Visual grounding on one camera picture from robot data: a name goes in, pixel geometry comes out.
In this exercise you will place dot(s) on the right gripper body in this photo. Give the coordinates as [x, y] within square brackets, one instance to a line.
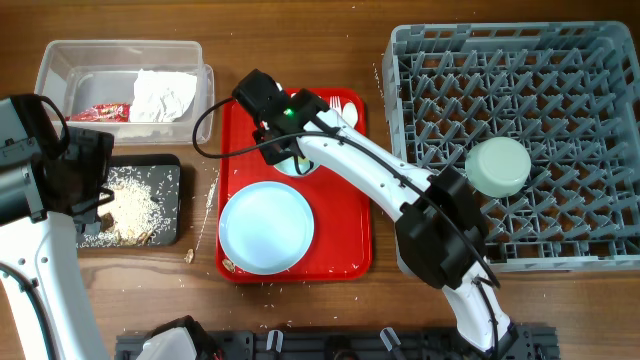
[279, 151]

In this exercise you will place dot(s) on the large light blue plate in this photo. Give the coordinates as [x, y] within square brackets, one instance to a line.
[266, 228]

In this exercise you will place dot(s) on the white paper napkin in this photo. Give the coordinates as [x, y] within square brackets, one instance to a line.
[161, 97]

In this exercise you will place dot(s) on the red snack wrapper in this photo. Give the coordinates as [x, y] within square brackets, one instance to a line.
[113, 112]

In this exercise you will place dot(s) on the brown food scraps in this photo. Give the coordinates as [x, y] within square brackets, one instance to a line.
[125, 220]

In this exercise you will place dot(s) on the green bowl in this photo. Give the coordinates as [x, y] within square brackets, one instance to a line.
[498, 167]

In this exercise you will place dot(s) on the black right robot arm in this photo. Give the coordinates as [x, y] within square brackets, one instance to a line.
[439, 229]

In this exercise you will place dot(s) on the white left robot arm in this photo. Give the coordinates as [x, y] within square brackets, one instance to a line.
[52, 183]

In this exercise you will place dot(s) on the clear plastic waste bin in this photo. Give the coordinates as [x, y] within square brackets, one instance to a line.
[79, 74]

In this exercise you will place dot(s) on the black food waste tray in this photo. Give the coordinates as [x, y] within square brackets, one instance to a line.
[145, 200]

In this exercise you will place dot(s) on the grey dishwasher rack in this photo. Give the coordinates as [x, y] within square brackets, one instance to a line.
[568, 92]

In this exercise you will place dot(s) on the small light blue saucer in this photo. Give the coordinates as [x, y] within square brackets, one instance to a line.
[296, 167]

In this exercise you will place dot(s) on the white plastic fork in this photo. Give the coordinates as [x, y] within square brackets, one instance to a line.
[335, 104]

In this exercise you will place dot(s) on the white plastic spoon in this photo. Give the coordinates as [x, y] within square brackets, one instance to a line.
[350, 114]

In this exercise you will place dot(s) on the spilled rice line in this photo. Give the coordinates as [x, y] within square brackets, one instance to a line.
[208, 208]

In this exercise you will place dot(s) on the red serving tray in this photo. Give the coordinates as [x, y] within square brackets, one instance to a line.
[342, 245]

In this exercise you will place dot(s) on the peanut shell on tray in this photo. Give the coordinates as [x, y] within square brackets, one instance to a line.
[229, 265]

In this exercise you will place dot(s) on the peanut shell on table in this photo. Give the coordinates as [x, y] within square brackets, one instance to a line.
[189, 257]

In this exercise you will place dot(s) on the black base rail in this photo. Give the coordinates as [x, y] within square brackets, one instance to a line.
[523, 342]

